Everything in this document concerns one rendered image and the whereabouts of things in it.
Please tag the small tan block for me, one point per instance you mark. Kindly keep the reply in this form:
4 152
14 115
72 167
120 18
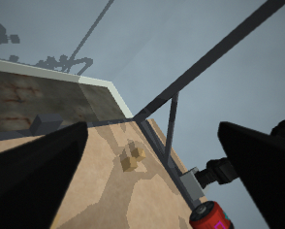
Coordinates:
138 153
129 164
55 221

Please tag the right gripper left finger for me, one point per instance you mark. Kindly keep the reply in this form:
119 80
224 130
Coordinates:
35 176

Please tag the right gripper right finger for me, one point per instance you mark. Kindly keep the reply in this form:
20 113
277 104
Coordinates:
259 160

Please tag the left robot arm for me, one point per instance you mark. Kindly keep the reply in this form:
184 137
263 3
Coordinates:
222 171

